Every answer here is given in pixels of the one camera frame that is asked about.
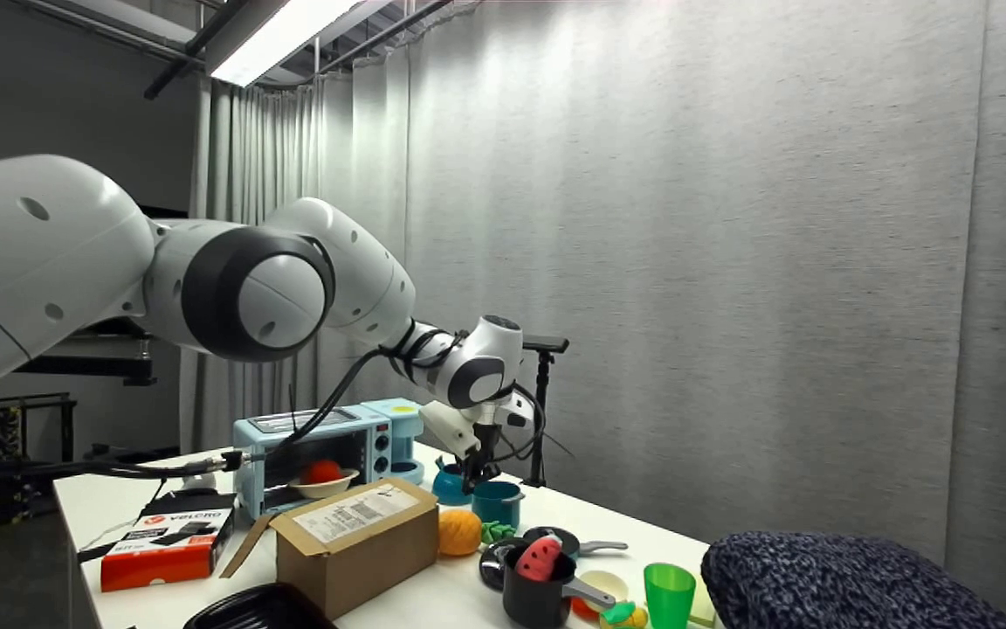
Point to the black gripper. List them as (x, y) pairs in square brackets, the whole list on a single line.
[(484, 454)]

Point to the orange pineapple plushie green leaves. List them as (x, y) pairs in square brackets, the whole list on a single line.
[(460, 533)]

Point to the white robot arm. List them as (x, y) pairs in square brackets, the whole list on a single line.
[(38, 247)]

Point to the yellow-green toy plate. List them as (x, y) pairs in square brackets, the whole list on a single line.
[(626, 618)]

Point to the black plate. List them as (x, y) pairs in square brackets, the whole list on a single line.
[(252, 612)]

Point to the teal toy pot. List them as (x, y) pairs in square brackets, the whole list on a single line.
[(500, 506)]

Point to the black round pan with lid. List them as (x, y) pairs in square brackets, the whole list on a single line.
[(490, 569)]

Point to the red watermelon slice toy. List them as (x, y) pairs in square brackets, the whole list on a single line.
[(540, 561)]

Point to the light blue toy microwave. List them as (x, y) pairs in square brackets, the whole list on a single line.
[(380, 441)]

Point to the small dark frying pan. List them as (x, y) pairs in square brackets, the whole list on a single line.
[(597, 546)]

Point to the brown cardboard box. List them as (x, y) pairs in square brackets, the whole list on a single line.
[(357, 561)]

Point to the red toy in microwave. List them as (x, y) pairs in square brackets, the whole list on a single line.
[(324, 469)]

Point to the green plastic cup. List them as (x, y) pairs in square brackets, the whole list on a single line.
[(670, 597)]

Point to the red and black box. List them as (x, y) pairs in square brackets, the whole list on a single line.
[(159, 564)]

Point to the dark blue speckled cushion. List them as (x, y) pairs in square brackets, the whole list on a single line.
[(853, 582)]

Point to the black boom bar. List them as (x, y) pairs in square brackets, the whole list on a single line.
[(95, 366)]

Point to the black equipment rack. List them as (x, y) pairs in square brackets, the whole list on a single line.
[(38, 424)]

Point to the ceiling light strip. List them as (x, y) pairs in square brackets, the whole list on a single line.
[(281, 40)]

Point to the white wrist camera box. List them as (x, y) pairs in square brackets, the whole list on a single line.
[(451, 429)]

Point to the black camera tripod stand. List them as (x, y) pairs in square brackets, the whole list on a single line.
[(543, 408)]

